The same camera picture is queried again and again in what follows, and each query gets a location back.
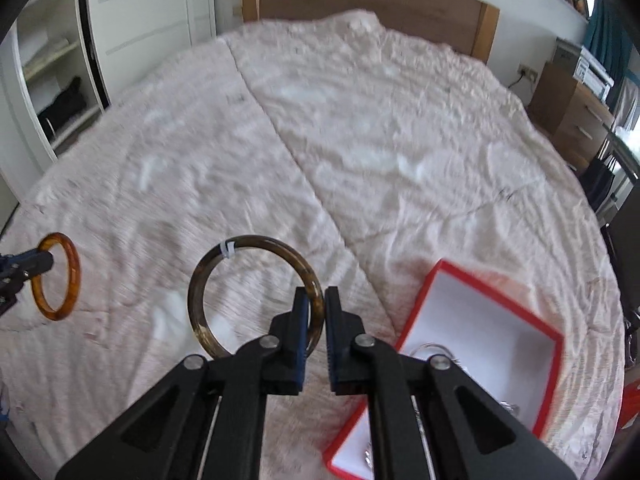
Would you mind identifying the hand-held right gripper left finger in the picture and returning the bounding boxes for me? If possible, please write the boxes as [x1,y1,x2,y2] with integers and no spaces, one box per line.
[55,286,311,480]

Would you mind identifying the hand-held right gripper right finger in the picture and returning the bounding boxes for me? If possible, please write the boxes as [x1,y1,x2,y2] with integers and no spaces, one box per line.
[324,286,577,480]

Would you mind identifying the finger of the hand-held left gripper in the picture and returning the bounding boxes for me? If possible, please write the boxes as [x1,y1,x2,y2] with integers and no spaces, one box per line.
[0,250,55,281]
[0,277,27,317]

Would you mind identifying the amber bangle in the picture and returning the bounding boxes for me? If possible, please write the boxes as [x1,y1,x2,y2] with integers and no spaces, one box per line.
[31,232,82,322]

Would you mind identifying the dark brown bangle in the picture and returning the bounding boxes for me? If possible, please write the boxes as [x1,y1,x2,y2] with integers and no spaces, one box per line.
[187,235,325,361]

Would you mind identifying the red jewelry box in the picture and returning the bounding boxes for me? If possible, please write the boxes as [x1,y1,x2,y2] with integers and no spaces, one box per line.
[322,259,566,476]

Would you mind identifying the black folded clothes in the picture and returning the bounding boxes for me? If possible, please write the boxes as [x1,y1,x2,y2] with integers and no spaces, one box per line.
[37,76,88,133]

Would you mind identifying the pink quilted blanket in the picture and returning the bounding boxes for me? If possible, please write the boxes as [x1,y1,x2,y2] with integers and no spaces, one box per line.
[0,7,626,480]

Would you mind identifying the white wardrobe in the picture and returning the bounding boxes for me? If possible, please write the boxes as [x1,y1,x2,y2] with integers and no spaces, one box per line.
[0,0,218,166]

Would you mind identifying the red object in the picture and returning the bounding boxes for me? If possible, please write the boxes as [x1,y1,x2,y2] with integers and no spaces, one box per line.
[620,380,640,431]

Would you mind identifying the black hanging garment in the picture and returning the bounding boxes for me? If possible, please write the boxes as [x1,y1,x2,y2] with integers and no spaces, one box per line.
[580,155,626,213]

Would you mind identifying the wooden nightstand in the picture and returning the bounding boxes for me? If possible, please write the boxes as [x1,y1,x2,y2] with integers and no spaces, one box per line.
[527,60,616,171]

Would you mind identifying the wooden headboard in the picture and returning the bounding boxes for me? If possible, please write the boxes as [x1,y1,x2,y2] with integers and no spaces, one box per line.
[241,0,501,63]

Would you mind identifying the white printer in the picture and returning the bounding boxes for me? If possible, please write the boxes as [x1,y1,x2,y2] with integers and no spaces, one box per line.
[552,37,616,101]

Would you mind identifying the teal curtain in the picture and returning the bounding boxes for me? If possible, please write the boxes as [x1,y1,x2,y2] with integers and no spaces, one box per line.
[587,0,631,111]

